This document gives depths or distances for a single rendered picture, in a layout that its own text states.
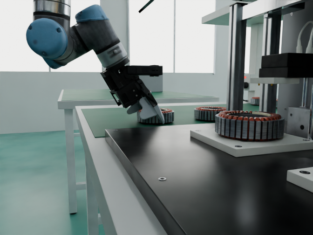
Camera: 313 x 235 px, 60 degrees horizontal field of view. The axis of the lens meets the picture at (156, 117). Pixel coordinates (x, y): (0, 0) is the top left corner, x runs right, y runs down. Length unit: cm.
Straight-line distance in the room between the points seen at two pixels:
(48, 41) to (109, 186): 35
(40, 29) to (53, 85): 428
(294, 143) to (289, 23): 41
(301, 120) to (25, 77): 460
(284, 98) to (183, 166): 50
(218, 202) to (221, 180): 5
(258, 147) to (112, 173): 21
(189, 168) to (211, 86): 528
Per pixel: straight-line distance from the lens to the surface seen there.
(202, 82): 550
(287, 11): 70
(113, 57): 73
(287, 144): 45
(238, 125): 44
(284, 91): 79
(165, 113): 77
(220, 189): 29
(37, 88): 489
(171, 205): 25
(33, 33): 60
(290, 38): 79
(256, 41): 159
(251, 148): 41
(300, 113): 58
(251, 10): 67
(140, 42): 508
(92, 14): 73
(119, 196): 32
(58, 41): 59
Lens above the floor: 88
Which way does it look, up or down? 8 degrees down
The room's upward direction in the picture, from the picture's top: straight up
